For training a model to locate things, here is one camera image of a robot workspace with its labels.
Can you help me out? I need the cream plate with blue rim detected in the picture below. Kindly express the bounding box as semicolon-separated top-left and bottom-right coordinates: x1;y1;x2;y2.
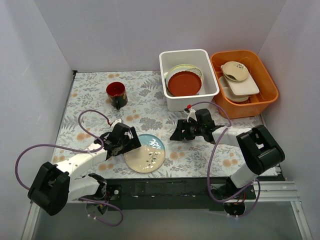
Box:
124;134;166;174

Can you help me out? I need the red brown bowl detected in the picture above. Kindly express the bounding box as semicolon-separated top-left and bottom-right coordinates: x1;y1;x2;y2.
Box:
167;71;202;97

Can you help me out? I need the cream green leaf plate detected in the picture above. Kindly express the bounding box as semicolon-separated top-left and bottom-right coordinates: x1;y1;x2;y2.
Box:
169;64;204;84

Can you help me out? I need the speckled white plate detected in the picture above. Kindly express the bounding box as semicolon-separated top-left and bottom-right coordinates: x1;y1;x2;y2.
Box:
189;67;203;79

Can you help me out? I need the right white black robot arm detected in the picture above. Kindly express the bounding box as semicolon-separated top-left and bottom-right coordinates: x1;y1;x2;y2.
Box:
169;108;285;203

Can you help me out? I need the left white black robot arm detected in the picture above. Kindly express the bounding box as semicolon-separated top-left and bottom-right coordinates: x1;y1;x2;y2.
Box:
27;122;141;216

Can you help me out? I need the orange plastic bin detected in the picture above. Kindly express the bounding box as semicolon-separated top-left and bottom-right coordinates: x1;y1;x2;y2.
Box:
210;50;279;119

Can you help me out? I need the white plastic bin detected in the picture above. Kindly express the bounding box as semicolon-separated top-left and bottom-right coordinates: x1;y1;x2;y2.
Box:
159;49;220;112

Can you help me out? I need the floral patterned mat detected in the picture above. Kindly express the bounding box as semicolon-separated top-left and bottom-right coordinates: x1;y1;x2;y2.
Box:
48;70;279;180

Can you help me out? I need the red black lacquer cup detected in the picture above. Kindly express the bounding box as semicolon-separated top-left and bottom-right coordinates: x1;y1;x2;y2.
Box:
106;82;128;110

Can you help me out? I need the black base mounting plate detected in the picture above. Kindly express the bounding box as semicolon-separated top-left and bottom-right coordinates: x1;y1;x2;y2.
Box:
77;183;258;212

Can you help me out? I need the rectangular cream dish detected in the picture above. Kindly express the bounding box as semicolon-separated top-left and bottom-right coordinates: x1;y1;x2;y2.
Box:
225;75;260;96

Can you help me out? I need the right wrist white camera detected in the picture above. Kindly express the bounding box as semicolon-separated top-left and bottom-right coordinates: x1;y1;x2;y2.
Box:
184;104;197;123

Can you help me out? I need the wrist white camera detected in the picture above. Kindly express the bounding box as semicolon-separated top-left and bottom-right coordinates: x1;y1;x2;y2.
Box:
184;104;197;123
110;118;123;128

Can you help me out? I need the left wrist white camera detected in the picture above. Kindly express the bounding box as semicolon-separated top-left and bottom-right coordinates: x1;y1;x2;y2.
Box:
110;118;123;128

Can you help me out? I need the aluminium rail frame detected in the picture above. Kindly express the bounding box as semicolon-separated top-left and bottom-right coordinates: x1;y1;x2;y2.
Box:
22;181;312;240

